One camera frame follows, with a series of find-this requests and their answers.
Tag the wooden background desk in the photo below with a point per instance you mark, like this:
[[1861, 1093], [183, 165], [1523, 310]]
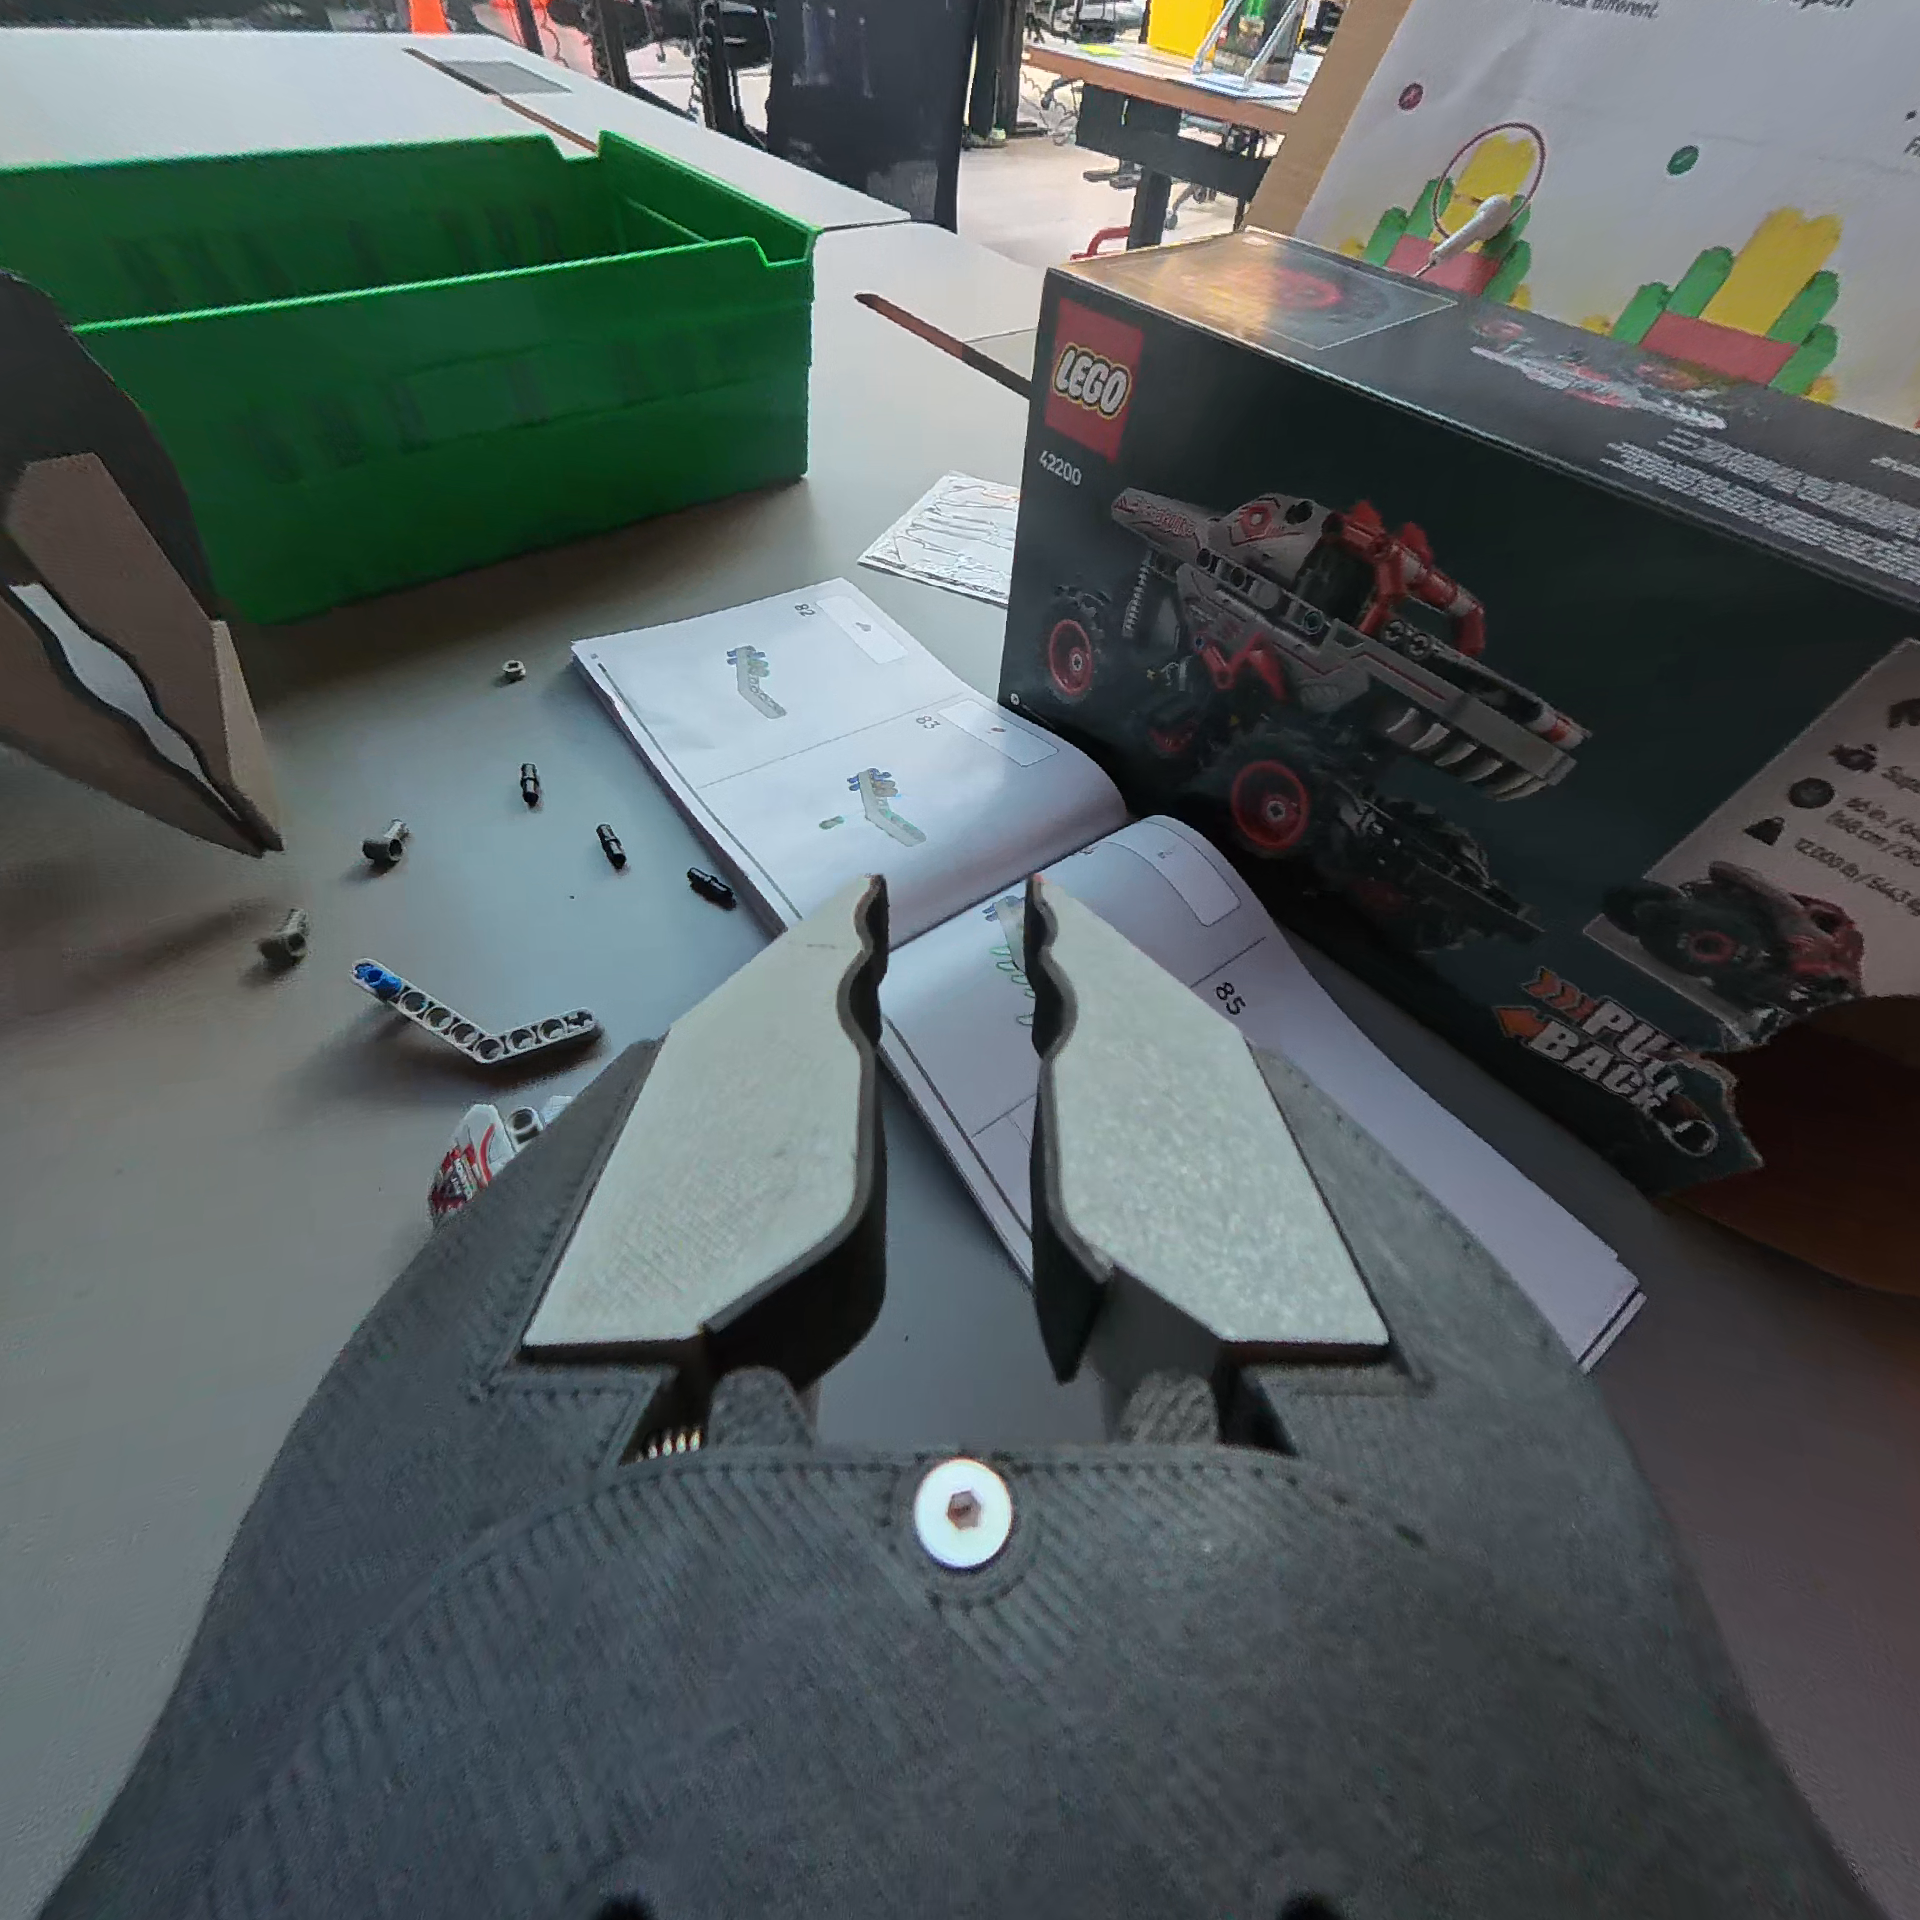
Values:
[[1155, 83]]

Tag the black toy truck box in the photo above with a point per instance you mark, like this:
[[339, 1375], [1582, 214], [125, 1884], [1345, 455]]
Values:
[[1500, 524]]

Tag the grey bent beam with blue pin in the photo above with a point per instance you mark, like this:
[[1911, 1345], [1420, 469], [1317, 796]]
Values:
[[510, 1040]]

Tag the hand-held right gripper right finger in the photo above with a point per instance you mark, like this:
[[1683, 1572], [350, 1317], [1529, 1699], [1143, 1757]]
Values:
[[1202, 1172]]

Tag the small grey connector piece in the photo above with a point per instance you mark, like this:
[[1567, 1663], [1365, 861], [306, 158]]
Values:
[[285, 937], [388, 844]]

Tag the brown cardboard sheet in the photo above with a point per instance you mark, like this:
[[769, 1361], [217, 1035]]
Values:
[[1330, 135]]

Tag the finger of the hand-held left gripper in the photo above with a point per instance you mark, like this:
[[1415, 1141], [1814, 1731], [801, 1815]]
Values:
[[135, 599], [76, 743]]

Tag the green plastic bin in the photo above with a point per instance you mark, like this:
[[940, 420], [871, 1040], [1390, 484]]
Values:
[[452, 406]]

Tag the white sticker sheet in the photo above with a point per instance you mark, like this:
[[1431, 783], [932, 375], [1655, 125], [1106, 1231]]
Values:
[[946, 540]]

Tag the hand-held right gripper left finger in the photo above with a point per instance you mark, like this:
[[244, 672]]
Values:
[[705, 1172]]

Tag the white poster with coloured bricks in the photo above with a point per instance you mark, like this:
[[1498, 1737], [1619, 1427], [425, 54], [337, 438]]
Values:
[[1652, 89]]

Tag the open instruction booklet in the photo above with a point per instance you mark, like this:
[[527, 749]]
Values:
[[780, 720]]

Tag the grey red printed brick assembly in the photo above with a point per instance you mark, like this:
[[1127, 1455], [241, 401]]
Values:
[[466, 1172]]

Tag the black office chair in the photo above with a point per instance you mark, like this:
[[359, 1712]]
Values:
[[862, 105]]

